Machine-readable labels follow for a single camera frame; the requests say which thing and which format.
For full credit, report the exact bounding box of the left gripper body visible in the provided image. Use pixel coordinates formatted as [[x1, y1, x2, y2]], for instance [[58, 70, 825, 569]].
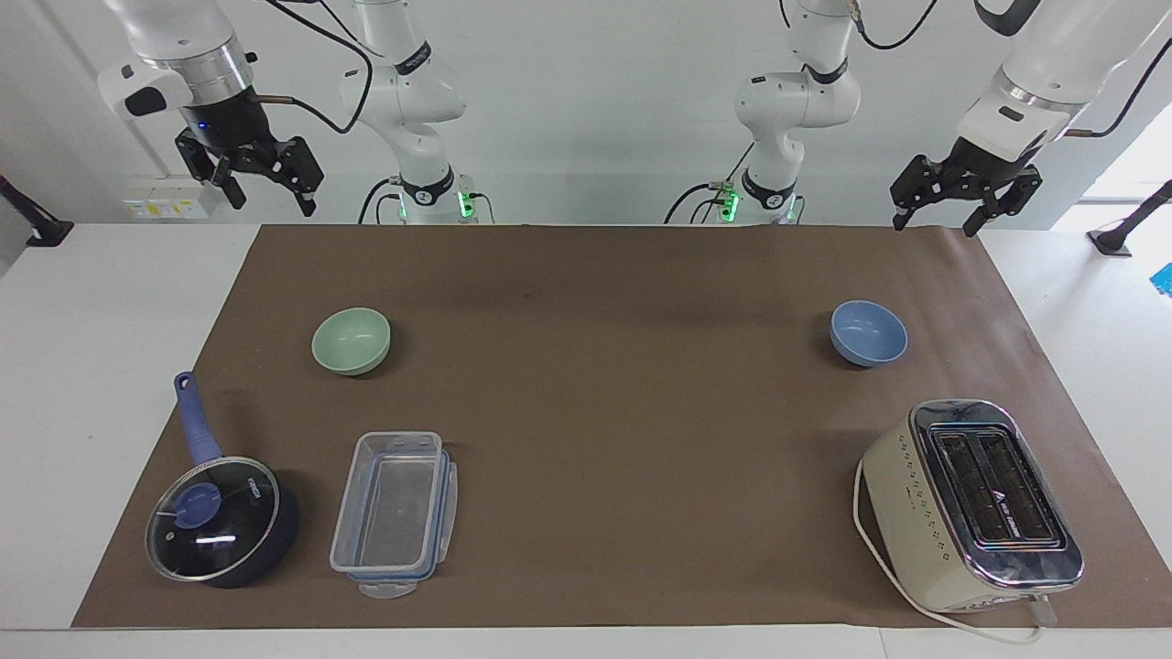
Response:
[[943, 137, 1033, 185]]

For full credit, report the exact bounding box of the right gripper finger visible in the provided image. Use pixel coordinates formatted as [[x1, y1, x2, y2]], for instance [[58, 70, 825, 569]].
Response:
[[260, 136, 327, 219], [175, 128, 249, 211]]

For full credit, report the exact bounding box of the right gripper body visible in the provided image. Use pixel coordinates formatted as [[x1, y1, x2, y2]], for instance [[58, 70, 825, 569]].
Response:
[[181, 84, 281, 171]]

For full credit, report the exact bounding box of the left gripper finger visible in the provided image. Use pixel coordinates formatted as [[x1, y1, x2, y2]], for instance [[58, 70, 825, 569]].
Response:
[[890, 154, 963, 232], [962, 166, 1045, 239]]

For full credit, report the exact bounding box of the blue bowl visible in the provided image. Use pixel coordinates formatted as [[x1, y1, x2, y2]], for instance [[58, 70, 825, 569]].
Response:
[[829, 299, 909, 369]]

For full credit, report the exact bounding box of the green bowl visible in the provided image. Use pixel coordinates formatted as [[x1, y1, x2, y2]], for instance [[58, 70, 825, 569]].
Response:
[[310, 307, 393, 377]]

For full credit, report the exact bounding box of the black stand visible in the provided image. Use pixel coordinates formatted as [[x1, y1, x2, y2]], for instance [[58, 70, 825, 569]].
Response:
[[1086, 178, 1172, 258], [0, 173, 75, 249]]

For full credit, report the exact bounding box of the dark blue saucepan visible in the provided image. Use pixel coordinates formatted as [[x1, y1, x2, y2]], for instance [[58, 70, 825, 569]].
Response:
[[145, 371, 301, 590]]

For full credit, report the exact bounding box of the cream and chrome toaster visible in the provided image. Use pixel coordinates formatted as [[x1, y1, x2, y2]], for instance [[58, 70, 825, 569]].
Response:
[[860, 398, 1087, 615]]

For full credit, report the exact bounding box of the clear plastic food container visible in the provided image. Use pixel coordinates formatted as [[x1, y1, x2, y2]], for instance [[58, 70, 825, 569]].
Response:
[[329, 430, 460, 601]]

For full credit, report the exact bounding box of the glass lid with blue knob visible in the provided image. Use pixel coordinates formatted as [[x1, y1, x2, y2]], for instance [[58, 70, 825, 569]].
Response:
[[146, 455, 281, 583]]

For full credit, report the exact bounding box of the black cable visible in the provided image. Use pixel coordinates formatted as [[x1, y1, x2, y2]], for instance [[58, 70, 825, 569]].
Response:
[[1062, 59, 1172, 140], [357, 178, 402, 226], [665, 181, 726, 226], [853, 0, 941, 52], [247, 0, 376, 136]]

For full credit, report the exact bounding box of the white wall socket strip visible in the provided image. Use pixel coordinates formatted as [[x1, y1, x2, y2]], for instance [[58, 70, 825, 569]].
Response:
[[122, 186, 219, 222]]

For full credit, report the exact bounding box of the white toaster cord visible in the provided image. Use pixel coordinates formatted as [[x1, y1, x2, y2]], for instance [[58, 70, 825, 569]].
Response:
[[852, 458, 1060, 646]]

